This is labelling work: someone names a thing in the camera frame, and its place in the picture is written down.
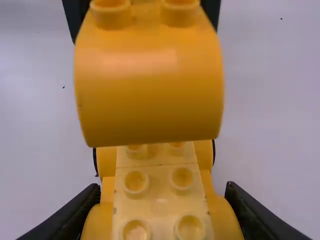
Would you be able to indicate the yellow toy car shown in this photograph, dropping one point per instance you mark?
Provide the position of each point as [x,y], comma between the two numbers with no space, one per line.
[160,190]

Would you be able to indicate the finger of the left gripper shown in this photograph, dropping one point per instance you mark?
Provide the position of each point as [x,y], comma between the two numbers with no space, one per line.
[212,12]
[75,17]

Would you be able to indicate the yellow toy brick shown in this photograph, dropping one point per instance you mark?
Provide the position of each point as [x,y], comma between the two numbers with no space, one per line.
[150,87]

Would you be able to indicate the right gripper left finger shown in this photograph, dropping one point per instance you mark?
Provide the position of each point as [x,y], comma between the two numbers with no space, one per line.
[62,220]

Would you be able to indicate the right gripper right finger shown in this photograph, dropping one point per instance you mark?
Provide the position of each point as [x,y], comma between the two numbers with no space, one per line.
[262,220]

